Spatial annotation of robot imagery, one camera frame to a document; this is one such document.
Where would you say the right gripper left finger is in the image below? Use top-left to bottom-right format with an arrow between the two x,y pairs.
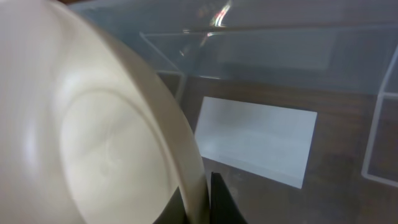
154,187 -> 190,224

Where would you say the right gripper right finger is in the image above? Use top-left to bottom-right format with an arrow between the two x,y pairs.
210,172 -> 247,224

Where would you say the pale yellow-cream plate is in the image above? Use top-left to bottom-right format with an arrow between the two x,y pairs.
1,1 -> 210,224

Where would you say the white label in container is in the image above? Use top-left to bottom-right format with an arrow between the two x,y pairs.
195,96 -> 317,189

